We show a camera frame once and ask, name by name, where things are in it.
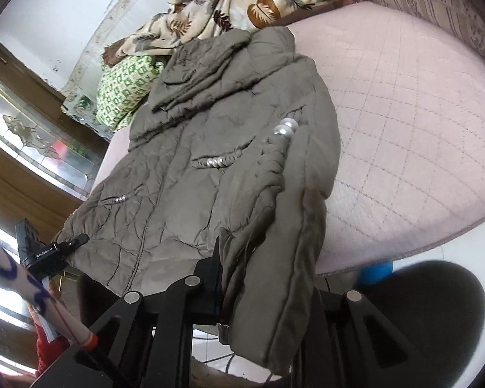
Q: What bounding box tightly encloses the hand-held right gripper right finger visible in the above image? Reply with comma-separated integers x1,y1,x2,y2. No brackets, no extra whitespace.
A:
293,289,415,388

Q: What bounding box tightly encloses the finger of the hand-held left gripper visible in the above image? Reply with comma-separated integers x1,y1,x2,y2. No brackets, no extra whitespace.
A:
62,233,91,253

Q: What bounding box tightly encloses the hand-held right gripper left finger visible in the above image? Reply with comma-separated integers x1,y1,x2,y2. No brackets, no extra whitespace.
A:
80,235,224,388

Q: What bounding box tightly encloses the olive quilted hooded jacket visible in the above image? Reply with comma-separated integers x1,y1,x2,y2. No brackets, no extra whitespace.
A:
50,26,340,376

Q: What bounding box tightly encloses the blue round object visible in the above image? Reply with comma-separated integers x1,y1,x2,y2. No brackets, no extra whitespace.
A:
358,263,394,286

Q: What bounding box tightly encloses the person's red knitted sleeve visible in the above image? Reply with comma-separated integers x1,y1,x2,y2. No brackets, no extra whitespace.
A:
34,323,71,374

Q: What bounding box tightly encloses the green white patterned pillow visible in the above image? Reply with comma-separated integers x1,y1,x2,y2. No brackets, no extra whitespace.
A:
95,54,166,132

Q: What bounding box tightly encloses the pink quilted sofa cover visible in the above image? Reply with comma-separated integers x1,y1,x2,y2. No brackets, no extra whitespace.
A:
91,0,485,279

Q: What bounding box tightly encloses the black cable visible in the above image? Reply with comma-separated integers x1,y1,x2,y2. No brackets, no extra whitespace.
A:
196,350,245,374

